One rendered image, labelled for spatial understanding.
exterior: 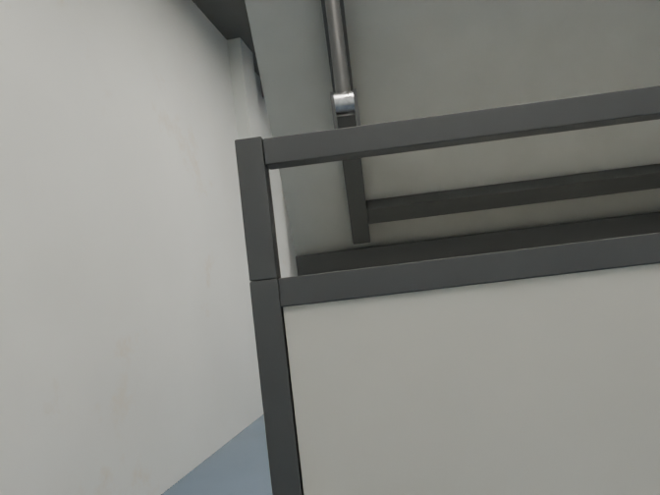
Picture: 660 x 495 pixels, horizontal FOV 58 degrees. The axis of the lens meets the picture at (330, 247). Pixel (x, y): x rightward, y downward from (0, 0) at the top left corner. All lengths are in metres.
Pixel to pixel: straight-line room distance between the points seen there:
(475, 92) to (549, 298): 0.56
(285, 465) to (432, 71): 0.79
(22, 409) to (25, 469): 0.18
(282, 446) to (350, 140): 0.43
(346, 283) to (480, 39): 0.62
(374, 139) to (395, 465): 0.44
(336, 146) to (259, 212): 0.14
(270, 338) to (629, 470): 0.50
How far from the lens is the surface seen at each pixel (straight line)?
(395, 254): 1.40
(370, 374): 0.82
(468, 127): 0.85
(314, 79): 1.23
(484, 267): 0.82
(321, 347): 0.82
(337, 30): 0.92
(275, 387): 0.83
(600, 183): 1.42
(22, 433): 2.06
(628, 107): 0.91
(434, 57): 1.24
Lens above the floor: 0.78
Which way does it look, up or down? 4 degrees up
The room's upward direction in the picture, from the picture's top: 7 degrees counter-clockwise
